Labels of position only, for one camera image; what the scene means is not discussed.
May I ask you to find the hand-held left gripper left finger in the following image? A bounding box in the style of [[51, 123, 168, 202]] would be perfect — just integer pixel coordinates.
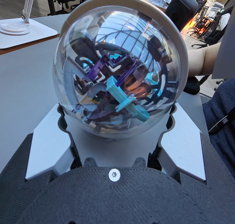
[[25, 103, 82, 180]]

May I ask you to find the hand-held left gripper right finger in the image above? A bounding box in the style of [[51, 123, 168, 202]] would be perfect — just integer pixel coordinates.
[[148, 102, 205, 181]]

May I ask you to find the clear plastic maze ball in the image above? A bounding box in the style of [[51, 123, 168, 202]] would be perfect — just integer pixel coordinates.
[[53, 0, 188, 140]]

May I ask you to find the person's right forearm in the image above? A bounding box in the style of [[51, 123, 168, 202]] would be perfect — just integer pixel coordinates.
[[187, 42, 222, 76]]

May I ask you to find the person's dark blue clothing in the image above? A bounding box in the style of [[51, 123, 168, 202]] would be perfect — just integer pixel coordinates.
[[202, 78, 235, 177]]

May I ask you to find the black chair armrest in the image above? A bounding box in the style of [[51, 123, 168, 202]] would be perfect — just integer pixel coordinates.
[[184, 76, 201, 95]]

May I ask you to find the thin white cord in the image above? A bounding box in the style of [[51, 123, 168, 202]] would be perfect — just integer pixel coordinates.
[[208, 116, 229, 132]]

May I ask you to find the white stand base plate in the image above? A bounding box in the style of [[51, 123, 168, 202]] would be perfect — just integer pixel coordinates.
[[0, 0, 58, 49]]

